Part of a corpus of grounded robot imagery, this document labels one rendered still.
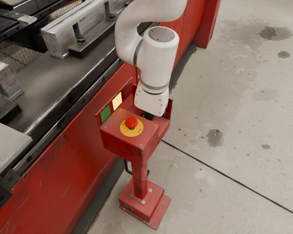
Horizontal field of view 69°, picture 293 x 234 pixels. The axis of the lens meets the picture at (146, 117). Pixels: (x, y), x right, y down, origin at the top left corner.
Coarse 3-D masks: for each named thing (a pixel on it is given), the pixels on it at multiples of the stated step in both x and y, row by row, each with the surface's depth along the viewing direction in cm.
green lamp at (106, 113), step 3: (108, 105) 65; (105, 108) 64; (108, 108) 66; (102, 111) 64; (105, 111) 65; (108, 111) 67; (102, 114) 64; (105, 114) 66; (108, 114) 67; (102, 117) 65; (105, 117) 66; (102, 120) 66
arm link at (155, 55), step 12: (144, 36) 49; (156, 36) 49; (168, 36) 49; (144, 48) 50; (156, 48) 48; (168, 48) 48; (144, 60) 52; (156, 60) 50; (168, 60) 51; (144, 72) 55; (156, 72) 53; (168, 72) 55; (156, 84) 57
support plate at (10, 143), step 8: (0, 128) 38; (8, 128) 38; (0, 136) 37; (8, 136) 37; (16, 136) 37; (24, 136) 37; (0, 144) 36; (8, 144) 36; (16, 144) 36; (24, 144) 36; (0, 152) 35; (8, 152) 35; (16, 152) 35; (0, 160) 34; (8, 160) 34; (0, 168) 34
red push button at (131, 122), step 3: (129, 117) 65; (132, 117) 65; (126, 120) 64; (129, 120) 64; (132, 120) 64; (135, 120) 64; (126, 123) 64; (129, 123) 64; (132, 123) 64; (135, 123) 64; (129, 126) 63; (132, 126) 63; (135, 126) 64; (129, 129) 66; (132, 129) 65
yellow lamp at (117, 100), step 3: (120, 93) 69; (117, 96) 68; (120, 96) 70; (114, 99) 67; (117, 99) 69; (120, 99) 71; (114, 102) 68; (117, 102) 70; (120, 102) 72; (114, 105) 69; (117, 105) 70; (114, 108) 69
